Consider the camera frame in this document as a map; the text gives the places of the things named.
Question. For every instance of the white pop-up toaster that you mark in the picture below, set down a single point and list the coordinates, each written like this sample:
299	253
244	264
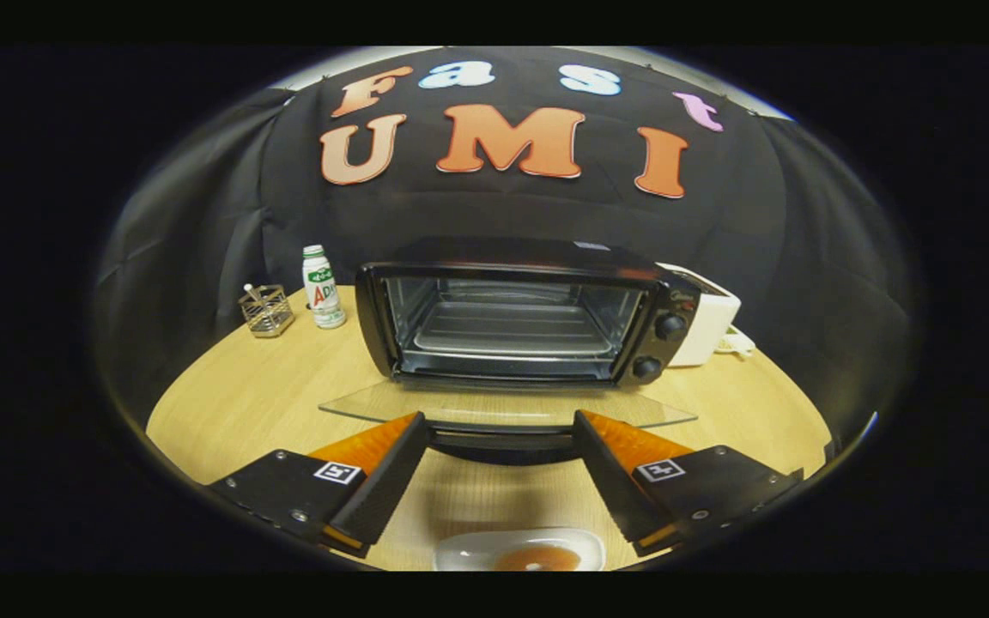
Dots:
713	322

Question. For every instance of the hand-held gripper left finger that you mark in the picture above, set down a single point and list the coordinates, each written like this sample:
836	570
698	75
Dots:
391	481

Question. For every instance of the white plate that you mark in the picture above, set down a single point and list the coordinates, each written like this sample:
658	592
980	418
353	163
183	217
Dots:
469	549

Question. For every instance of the sugared donut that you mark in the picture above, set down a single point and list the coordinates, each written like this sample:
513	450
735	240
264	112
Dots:
537	560

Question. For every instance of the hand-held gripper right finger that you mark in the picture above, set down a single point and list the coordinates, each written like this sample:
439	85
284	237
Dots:
610	481

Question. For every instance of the white bottle with green label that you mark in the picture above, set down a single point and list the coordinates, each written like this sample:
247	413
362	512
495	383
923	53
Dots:
323	296

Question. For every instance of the black toaster oven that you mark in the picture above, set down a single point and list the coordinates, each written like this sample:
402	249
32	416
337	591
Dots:
512	257

